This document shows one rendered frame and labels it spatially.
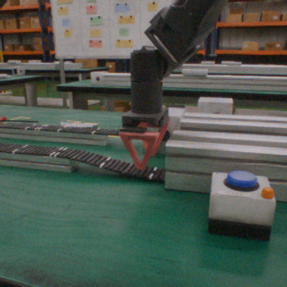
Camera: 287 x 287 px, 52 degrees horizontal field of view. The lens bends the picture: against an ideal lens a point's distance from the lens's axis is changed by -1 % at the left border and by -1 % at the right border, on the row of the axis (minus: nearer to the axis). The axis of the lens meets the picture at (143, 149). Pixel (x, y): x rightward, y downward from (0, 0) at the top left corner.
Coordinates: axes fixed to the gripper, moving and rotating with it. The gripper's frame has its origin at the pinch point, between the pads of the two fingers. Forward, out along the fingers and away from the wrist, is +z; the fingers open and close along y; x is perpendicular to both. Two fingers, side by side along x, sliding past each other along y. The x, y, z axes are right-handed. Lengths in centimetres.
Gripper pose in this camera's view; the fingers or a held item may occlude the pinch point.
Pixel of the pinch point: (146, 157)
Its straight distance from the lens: 57.0
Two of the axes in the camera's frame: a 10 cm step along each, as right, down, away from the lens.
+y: 2.6, -3.0, 9.2
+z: 0.0, 9.5, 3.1
